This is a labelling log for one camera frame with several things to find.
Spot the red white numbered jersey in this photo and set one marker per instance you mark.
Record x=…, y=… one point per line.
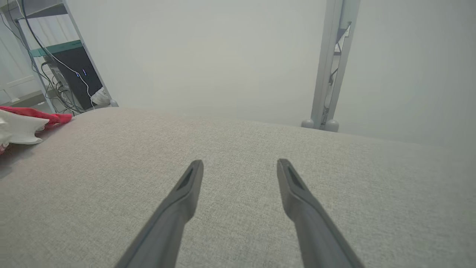
x=22, y=126

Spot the black computer box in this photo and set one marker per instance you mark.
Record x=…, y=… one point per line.
x=80, y=82

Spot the grey metal shelf rack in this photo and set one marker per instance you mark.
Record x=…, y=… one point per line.
x=55, y=47

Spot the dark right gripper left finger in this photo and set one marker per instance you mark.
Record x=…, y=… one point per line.
x=174, y=208

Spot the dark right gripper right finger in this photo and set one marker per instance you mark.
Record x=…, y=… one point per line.
x=305, y=216

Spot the grey fabric sofa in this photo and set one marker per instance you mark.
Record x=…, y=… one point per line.
x=238, y=149

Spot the grey partition post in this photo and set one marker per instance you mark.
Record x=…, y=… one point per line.
x=323, y=74
x=346, y=56

